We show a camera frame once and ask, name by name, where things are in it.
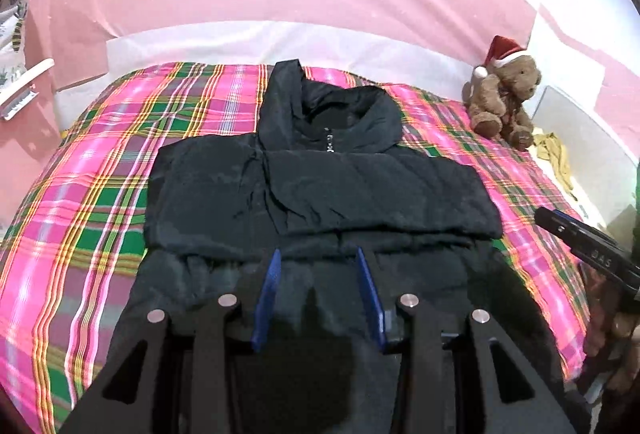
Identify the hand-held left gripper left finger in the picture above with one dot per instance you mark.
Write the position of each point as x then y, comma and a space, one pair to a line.
267, 299

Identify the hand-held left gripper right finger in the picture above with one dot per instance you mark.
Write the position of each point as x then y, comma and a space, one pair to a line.
371, 299

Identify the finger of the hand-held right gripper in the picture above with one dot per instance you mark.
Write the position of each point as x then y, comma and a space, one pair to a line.
555, 226
564, 216

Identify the black puffer jacket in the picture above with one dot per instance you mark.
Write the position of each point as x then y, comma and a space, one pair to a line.
320, 194

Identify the yellow crumpled cloth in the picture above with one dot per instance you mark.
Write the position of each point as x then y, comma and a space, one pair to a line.
555, 149

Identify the white board panel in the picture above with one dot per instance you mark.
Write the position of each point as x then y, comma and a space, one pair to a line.
585, 139

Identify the brown teddy bear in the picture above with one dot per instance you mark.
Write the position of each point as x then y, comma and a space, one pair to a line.
505, 99

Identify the red white santa hat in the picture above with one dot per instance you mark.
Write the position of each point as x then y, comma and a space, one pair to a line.
502, 49

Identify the pink green plaid blanket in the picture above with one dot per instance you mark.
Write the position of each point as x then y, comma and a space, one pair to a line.
75, 224

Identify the white plastic hanger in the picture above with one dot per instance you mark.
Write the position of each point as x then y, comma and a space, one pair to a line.
22, 87

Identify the pineapple print cushion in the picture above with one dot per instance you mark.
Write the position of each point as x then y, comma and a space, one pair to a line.
17, 9

